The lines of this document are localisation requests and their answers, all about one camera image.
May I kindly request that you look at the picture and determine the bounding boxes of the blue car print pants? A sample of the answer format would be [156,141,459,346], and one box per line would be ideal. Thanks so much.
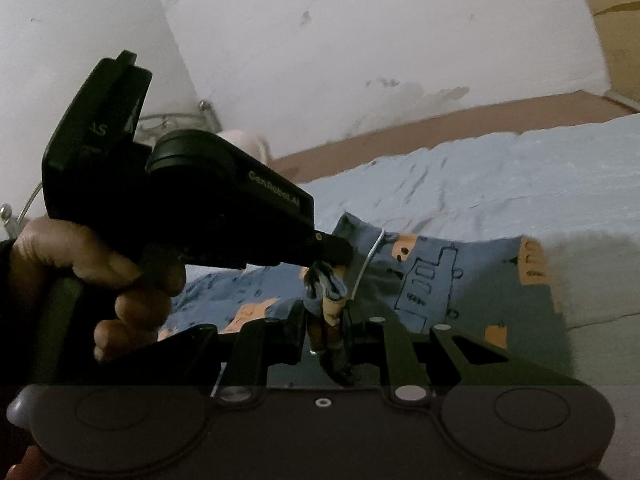
[167,211,572,387]

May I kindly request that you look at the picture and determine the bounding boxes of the plywood board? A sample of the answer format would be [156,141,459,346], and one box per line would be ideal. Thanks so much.
[567,0,640,113]

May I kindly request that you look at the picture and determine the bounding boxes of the grey metal headboard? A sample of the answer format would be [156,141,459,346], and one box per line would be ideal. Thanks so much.
[0,100,222,241]

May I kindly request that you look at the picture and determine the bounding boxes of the cream rolled comforter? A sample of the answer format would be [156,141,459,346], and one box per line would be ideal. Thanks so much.
[219,128,275,162]

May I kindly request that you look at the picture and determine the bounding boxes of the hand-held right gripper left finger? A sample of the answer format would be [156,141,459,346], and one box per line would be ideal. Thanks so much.
[159,304,307,407]

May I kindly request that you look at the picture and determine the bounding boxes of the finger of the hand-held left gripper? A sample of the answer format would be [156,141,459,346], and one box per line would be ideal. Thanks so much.
[311,231,354,267]

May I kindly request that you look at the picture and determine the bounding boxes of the light blue striped blanket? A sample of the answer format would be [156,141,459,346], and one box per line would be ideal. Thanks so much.
[167,111,640,388]

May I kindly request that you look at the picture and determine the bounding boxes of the person's left hand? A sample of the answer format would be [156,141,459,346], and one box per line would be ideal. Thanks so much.
[9,215,187,363]

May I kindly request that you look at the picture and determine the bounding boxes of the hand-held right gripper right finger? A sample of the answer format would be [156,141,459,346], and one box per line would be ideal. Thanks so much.
[344,316,588,405]

